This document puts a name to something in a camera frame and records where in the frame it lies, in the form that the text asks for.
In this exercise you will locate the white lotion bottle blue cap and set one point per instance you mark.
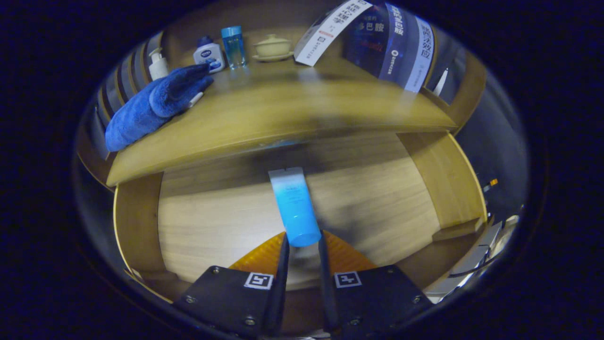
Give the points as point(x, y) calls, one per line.
point(210, 56)

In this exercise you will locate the wooden drawer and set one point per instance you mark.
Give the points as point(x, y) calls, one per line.
point(212, 226)

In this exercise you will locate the folded blue towel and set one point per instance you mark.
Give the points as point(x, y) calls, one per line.
point(141, 113)

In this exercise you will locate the wooden countertop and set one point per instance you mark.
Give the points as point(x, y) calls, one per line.
point(283, 113)

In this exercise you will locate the dark blue book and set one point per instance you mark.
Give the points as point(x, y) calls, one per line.
point(373, 42)

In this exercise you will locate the wooden cabinet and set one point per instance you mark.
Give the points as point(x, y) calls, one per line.
point(184, 33)

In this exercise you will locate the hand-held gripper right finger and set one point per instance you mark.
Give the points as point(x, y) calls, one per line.
point(326, 293)

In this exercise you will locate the white book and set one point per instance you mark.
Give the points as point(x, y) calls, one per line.
point(325, 35)

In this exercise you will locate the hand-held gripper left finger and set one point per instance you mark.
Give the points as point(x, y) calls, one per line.
point(279, 293)

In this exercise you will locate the blue and white tube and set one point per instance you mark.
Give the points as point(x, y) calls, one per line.
point(295, 208)

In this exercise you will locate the pale purple book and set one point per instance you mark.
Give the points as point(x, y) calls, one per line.
point(422, 56)

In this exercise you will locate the clear blue bottle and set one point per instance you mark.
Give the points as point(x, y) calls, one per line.
point(233, 47)

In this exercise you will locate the beige lidded teacup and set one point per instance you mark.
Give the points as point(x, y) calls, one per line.
point(272, 48)

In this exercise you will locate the white pump bottle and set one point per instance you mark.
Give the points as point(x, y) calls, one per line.
point(159, 68)

